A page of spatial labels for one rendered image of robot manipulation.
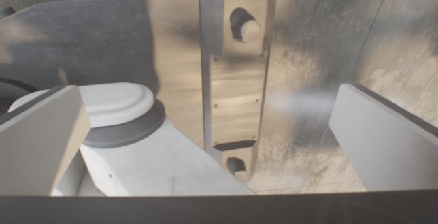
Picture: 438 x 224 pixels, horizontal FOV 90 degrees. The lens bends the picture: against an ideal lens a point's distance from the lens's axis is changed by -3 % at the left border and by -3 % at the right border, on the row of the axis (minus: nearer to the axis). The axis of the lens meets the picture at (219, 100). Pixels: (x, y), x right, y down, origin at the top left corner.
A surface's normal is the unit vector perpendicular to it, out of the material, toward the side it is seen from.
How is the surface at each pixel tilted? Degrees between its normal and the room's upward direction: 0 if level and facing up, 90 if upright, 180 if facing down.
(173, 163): 90
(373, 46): 0
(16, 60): 0
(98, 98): 90
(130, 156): 90
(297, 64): 0
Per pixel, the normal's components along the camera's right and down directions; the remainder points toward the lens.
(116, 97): 0.00, -0.86
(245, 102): 0.22, 0.49
